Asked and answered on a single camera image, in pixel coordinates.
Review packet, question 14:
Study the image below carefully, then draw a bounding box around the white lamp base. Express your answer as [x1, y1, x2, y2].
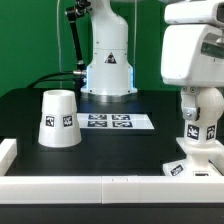
[163, 137, 224, 177]

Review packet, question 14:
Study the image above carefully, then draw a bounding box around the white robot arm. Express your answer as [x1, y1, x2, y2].
[82, 0, 224, 98]

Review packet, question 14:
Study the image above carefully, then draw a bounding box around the black cable hose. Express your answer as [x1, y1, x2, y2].
[26, 0, 92, 90]

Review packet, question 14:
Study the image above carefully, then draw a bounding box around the white front wall bar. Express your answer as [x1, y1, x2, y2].
[0, 176, 224, 204]

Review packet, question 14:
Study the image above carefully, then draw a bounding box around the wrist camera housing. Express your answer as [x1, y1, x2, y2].
[164, 0, 224, 27]

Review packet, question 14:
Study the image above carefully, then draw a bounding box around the white marker sheet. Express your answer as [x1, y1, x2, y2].
[77, 113, 154, 130]

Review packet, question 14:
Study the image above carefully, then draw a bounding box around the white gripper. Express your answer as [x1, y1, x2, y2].
[161, 24, 224, 121]

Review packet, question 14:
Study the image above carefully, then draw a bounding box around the white left wall block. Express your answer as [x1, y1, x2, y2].
[0, 139, 17, 176]

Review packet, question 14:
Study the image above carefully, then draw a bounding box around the grey thin cable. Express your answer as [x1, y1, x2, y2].
[55, 0, 64, 90]

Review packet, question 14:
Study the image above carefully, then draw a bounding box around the white lamp shade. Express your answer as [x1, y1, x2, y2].
[38, 90, 82, 148]

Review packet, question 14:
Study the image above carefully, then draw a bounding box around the white lamp bulb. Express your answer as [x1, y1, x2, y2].
[183, 88, 224, 147]

